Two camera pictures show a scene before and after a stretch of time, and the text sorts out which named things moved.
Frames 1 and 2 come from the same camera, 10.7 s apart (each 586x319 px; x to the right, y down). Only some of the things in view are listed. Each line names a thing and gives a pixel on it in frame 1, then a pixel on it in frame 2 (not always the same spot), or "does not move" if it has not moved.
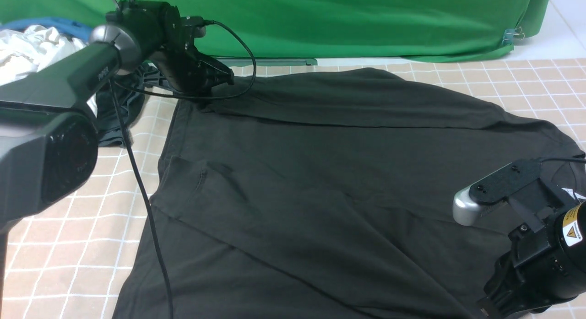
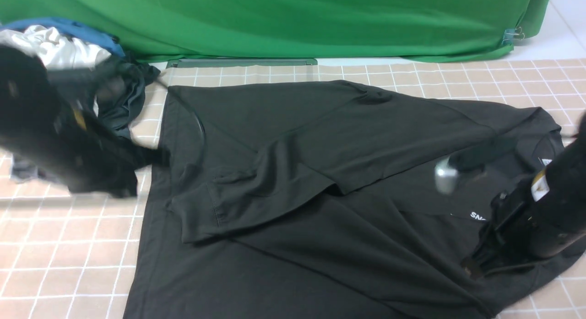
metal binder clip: (511, 35) does not move
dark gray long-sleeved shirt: (327, 194) does not move
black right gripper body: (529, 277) -> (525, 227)
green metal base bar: (248, 62) does not move
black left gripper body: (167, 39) -> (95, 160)
